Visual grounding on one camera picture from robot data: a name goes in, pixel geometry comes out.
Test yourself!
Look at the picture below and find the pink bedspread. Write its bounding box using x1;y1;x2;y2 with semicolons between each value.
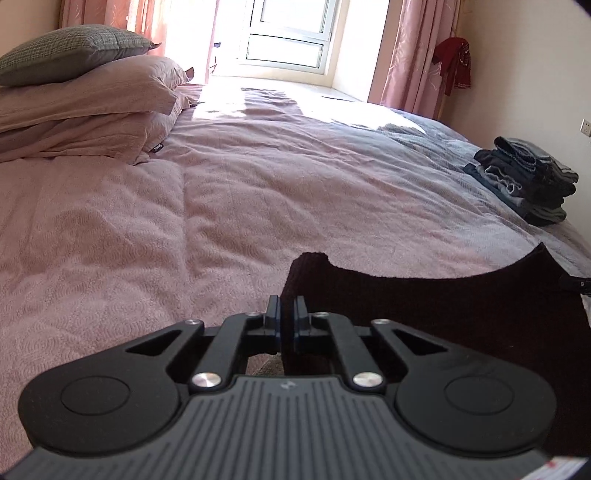
0;83;591;464

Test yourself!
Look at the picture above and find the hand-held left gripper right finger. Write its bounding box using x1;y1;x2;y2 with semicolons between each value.
293;295;452;393

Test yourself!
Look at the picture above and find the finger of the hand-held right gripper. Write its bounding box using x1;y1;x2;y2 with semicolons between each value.
558;271;591;297

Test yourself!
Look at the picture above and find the white framed window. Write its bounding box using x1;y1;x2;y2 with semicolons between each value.
235;0;340;71

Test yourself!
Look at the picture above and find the grey blue blanket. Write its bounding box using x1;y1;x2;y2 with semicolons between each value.
376;108;591;273

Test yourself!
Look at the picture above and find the pink curtain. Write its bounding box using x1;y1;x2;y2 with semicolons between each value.
367;0;463;124
59;0;221;85

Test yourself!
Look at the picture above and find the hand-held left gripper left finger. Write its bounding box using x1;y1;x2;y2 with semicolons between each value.
124;294;281;393

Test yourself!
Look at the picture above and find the stack of folded dark clothes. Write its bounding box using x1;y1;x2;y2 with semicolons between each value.
462;136;580;228

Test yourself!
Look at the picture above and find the grey checked pillow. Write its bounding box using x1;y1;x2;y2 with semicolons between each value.
0;25;162;88

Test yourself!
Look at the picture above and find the pink pillow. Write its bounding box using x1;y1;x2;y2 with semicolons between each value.
0;98;193;166
0;55;195;136

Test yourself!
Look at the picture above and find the red hanging garment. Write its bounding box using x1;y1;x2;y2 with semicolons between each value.
431;37;472;97

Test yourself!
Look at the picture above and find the dark brown sweater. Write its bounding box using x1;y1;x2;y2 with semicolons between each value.
265;242;591;462

